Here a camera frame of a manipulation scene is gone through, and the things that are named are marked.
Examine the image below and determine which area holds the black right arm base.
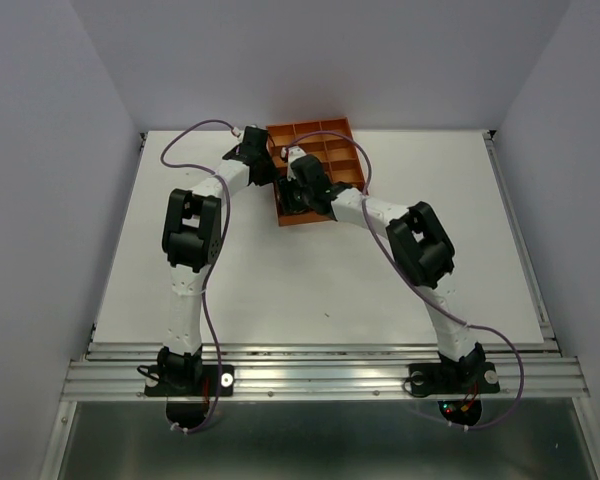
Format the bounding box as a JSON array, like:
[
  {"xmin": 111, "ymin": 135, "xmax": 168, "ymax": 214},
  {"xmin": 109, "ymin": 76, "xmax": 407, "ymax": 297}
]
[{"xmin": 402, "ymin": 362, "xmax": 500, "ymax": 427}]

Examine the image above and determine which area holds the aluminium right side rail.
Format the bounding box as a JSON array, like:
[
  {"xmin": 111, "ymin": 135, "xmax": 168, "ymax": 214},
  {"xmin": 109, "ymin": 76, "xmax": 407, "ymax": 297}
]
[{"xmin": 482, "ymin": 130, "xmax": 561, "ymax": 354}]

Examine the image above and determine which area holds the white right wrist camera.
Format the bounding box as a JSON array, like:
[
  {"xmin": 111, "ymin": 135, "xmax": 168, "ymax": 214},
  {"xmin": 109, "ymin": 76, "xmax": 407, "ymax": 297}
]
[{"xmin": 280, "ymin": 145, "xmax": 307, "ymax": 181}]

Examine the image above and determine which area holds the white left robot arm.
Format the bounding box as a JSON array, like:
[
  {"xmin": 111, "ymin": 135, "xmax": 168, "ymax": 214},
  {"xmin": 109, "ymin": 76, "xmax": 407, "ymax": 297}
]
[{"xmin": 160, "ymin": 126, "xmax": 278, "ymax": 394}]

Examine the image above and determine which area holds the orange compartment tray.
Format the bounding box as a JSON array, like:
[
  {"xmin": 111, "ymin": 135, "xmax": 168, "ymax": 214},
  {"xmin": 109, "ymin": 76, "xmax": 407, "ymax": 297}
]
[{"xmin": 267, "ymin": 117, "xmax": 365, "ymax": 227}]

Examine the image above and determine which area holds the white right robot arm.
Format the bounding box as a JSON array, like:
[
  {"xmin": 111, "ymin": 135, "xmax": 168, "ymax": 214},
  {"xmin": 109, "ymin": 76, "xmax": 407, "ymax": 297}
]
[{"xmin": 282, "ymin": 147, "xmax": 485, "ymax": 390}]

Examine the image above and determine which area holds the aluminium front rail frame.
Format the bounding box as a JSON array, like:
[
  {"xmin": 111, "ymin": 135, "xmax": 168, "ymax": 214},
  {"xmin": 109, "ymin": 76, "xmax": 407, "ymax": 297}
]
[{"xmin": 61, "ymin": 340, "xmax": 589, "ymax": 402}]

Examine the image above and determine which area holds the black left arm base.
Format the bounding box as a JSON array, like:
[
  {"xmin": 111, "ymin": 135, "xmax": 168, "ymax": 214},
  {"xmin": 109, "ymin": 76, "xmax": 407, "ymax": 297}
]
[{"xmin": 136, "ymin": 364, "xmax": 235, "ymax": 435}]

